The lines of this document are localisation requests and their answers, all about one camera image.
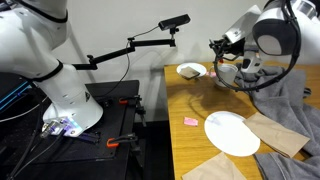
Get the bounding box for grey sweater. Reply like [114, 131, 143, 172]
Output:
[234, 63, 320, 180]

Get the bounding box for thin black camera cable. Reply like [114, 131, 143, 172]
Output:
[96, 25, 160, 98]

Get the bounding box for large white plate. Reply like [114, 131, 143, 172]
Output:
[203, 110, 261, 158]

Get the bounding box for black cable bundle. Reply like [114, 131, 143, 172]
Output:
[5, 126, 66, 180]

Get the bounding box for black exterior camera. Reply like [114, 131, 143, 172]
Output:
[157, 13, 192, 32]

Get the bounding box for pink sugar packet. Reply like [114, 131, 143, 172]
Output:
[205, 70, 218, 79]

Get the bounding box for orange handled clamp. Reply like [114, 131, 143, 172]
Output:
[106, 132, 138, 149]
[118, 94, 148, 128]

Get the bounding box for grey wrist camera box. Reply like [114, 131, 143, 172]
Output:
[222, 4, 264, 45]

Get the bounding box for pink sticky note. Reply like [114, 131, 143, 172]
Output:
[183, 116, 199, 127]

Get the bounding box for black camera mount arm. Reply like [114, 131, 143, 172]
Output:
[71, 27, 181, 71]

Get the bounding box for black box blue light strip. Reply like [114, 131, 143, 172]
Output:
[0, 71, 36, 116]

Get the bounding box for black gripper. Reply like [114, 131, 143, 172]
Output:
[209, 36, 248, 64]

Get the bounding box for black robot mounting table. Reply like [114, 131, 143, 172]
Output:
[0, 71, 149, 180]

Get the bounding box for grey cable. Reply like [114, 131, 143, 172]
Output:
[0, 101, 44, 124]

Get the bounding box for small white plate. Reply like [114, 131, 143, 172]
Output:
[176, 62, 208, 80]

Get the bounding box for tan paper napkin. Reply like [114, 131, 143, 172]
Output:
[181, 151, 248, 180]
[242, 111, 311, 159]

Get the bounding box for white ceramic mug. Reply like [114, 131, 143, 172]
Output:
[209, 63, 240, 89]

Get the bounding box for small brown napkin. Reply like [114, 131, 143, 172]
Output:
[180, 65, 202, 79]

